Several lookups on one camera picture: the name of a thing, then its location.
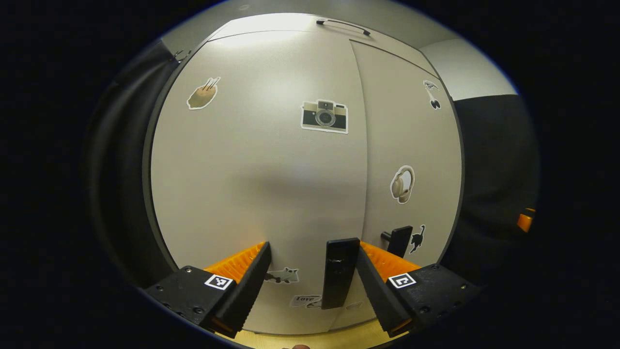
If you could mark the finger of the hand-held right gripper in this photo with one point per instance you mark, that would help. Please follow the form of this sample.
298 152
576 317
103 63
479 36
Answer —
525 220

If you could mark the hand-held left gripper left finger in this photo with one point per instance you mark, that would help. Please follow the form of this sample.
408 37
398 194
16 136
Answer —
247 291

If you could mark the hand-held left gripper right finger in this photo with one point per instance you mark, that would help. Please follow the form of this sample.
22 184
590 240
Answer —
380 295

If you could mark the white shoe cabinet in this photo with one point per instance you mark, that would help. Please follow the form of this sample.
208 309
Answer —
242 194

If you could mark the white door with camera sticker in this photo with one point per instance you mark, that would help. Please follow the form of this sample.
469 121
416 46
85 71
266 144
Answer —
252 169

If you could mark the white cabinet drawer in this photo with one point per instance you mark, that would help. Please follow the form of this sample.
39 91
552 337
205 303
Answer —
300 24

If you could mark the black backdrop cloth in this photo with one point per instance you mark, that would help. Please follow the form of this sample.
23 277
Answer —
499 160

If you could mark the black backdrop clip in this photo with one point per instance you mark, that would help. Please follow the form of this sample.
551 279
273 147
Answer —
181 55

